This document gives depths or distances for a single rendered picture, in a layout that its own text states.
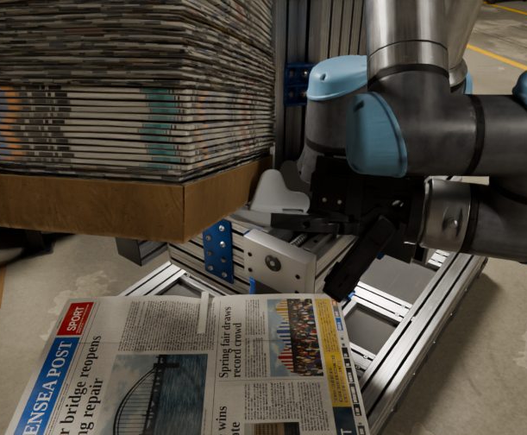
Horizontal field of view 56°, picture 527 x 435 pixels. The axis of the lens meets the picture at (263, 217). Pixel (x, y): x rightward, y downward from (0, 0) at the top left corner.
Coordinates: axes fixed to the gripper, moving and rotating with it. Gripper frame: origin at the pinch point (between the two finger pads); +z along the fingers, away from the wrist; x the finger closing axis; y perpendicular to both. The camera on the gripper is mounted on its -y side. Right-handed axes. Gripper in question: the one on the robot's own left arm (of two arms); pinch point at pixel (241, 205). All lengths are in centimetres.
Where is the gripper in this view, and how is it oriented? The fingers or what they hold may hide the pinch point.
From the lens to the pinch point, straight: 58.4
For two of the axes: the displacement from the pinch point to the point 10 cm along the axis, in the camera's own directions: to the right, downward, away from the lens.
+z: -9.7, -1.4, 2.1
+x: -2.4, 2.0, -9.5
